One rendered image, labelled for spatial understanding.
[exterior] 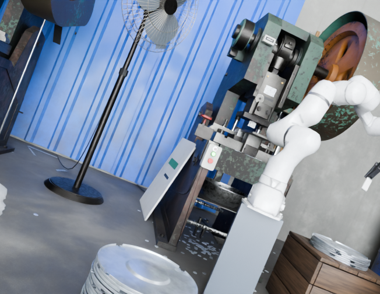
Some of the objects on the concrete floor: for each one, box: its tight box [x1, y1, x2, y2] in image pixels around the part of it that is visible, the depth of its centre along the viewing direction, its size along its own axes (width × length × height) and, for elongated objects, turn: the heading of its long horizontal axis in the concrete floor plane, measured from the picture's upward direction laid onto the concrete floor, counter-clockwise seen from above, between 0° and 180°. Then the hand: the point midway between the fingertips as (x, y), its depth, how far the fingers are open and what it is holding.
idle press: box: [0, 0, 96, 156], centre depth 233 cm, size 153×99×174 cm, turn 101°
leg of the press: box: [152, 102, 219, 253], centre depth 236 cm, size 92×12×90 cm, turn 103°
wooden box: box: [265, 231, 380, 294], centre depth 178 cm, size 40×38×35 cm
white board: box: [140, 138, 196, 221], centre depth 254 cm, size 14×50×59 cm, turn 107°
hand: (373, 187), depth 171 cm, fingers open, 13 cm apart
